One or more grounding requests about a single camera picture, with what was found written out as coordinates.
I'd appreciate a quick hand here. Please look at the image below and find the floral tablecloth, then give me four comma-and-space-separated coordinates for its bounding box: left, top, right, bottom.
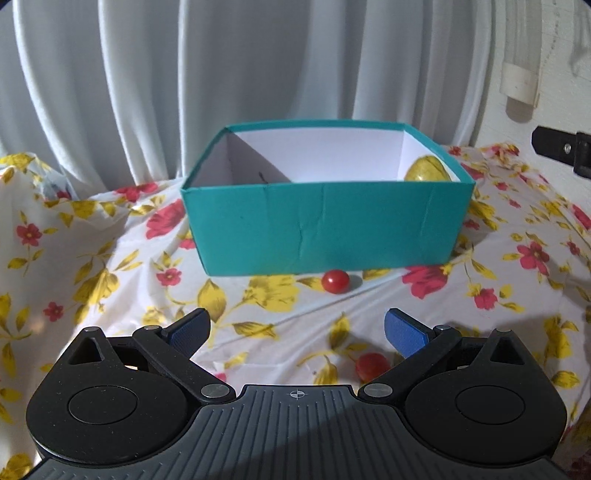
1, 144, 590, 479

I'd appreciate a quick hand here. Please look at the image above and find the white curtain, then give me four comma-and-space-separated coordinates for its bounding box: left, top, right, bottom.
1, 1, 494, 197

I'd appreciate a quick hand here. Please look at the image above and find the yellow-green pear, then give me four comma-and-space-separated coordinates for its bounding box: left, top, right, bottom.
404, 155, 451, 182

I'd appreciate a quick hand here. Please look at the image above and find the red cherry tomato on cloth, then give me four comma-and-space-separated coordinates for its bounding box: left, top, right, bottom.
355, 352, 391, 384

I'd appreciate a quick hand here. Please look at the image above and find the red cherry tomato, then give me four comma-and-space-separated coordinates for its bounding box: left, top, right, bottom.
321, 269, 351, 294
355, 352, 391, 384

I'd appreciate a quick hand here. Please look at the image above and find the teal cardboard box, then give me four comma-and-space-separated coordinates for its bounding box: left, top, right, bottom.
181, 120, 475, 276

